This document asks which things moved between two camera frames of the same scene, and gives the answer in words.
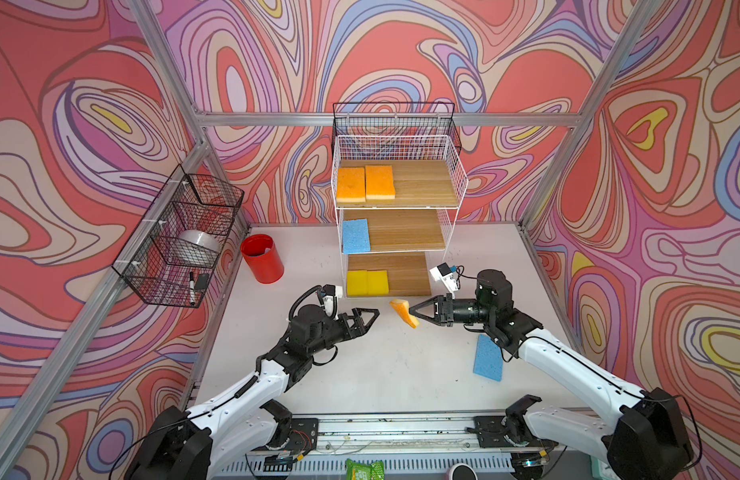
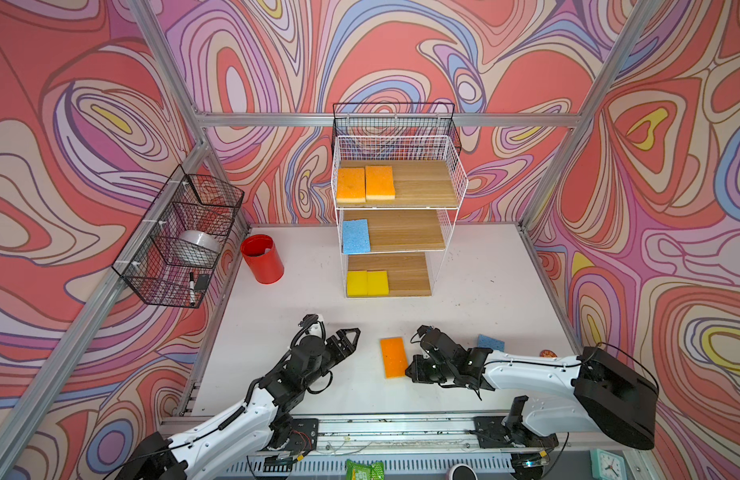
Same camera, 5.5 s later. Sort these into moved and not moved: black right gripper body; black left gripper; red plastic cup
Moved: black right gripper body; black left gripper
Not moved: red plastic cup
